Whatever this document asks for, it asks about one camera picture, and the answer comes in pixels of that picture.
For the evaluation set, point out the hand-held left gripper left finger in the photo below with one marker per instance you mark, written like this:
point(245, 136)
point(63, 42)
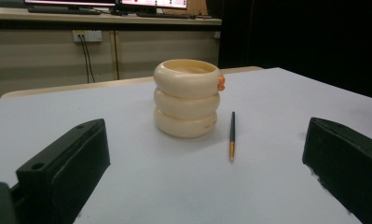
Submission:
point(59, 174)

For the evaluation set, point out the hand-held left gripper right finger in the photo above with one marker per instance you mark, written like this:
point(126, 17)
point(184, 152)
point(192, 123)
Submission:
point(345, 161)

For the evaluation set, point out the black and gold pen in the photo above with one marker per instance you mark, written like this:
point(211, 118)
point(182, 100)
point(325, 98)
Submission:
point(232, 152)

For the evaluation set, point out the black pen cap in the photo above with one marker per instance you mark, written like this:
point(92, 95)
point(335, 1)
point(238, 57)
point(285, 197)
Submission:
point(232, 127)

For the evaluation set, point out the cream ringed pen holder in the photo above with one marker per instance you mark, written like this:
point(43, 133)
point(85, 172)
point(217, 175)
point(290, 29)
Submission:
point(186, 102)

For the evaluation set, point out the wooden table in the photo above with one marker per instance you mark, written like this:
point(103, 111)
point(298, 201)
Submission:
point(65, 87)

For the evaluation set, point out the beige desk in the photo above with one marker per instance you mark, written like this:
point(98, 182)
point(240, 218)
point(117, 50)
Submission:
point(50, 62)

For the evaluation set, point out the white table sheet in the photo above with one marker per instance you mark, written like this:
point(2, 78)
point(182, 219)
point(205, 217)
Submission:
point(174, 186)

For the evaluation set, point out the black curtain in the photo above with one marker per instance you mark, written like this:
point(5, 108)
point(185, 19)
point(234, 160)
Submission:
point(298, 37)

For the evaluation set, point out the black keyboard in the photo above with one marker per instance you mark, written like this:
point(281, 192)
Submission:
point(62, 11)
point(162, 15)

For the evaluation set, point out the computer monitor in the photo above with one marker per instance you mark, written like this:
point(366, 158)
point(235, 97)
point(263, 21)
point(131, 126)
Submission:
point(155, 3)
point(68, 2)

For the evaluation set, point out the brown cardboard box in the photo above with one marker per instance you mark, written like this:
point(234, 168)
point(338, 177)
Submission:
point(196, 6)

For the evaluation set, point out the white wall socket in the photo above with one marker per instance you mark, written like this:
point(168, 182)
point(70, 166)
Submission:
point(93, 35)

